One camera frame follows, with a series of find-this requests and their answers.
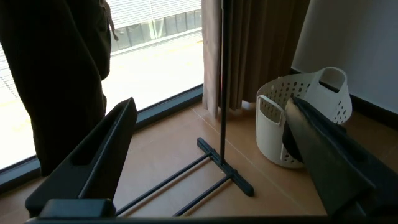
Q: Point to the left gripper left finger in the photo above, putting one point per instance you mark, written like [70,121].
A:
[105,174]

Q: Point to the window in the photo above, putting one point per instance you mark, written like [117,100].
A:
[155,68]

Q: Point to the brown curtain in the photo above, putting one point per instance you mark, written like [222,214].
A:
[255,46]

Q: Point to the white laundry basket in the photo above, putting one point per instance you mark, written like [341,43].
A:
[270,140]

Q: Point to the black garment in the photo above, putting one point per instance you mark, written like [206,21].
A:
[290,146]
[56,77]

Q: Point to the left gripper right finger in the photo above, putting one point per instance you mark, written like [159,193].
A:
[332,174]

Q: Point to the black clothes rack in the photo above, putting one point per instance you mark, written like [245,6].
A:
[222,93]

